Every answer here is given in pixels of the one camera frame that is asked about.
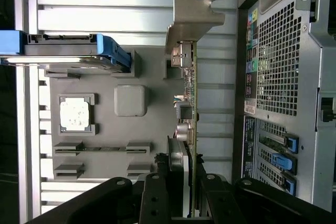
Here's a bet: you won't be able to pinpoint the green RAM stick in rack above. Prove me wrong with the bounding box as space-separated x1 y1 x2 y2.
54 146 147 154

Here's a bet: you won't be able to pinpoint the grey open PC case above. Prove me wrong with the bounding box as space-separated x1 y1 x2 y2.
232 0 336 213

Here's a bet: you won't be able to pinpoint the hard disk in blue carrier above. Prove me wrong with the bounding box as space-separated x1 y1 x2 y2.
0 30 131 74

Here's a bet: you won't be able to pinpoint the silver CPU chip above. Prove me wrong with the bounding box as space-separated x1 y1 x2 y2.
59 100 90 132

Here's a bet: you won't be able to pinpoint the blue slot cover latch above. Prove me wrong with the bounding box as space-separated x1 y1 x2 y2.
284 133 300 154
282 173 298 196
271 152 298 175

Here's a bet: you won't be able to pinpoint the grey plastic parts rack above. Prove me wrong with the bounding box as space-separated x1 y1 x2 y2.
39 48 184 183

